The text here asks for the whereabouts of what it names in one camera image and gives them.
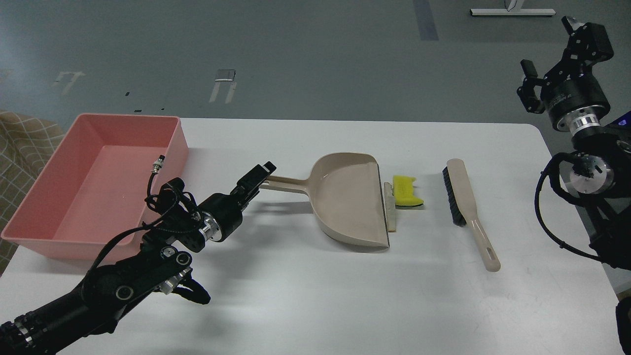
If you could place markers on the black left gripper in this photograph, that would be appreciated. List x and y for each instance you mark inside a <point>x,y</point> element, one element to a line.
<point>223,214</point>

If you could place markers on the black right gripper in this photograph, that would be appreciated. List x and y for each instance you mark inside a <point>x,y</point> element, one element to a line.
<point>570,88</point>

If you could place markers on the beige plastic dustpan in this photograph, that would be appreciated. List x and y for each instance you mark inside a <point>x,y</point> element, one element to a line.
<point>345,193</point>

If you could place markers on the white bread slice piece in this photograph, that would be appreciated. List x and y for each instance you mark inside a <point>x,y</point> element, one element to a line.
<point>390,207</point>

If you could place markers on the yellow sponge piece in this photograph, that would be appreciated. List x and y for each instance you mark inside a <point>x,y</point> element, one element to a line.
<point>403,191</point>

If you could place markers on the beige hand brush black bristles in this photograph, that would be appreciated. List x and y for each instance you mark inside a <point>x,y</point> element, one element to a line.
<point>463,208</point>

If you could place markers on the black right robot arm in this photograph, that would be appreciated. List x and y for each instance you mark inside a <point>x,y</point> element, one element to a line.
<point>598,170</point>

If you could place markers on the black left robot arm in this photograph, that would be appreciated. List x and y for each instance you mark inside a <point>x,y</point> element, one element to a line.
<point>154,257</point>

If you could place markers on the pink plastic bin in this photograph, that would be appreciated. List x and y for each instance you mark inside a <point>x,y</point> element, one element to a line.
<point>94,185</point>

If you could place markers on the white desk base bar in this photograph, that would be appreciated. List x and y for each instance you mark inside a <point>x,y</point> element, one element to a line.
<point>514,12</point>

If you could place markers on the beige checkered cloth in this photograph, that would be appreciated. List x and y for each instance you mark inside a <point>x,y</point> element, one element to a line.
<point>26,145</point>

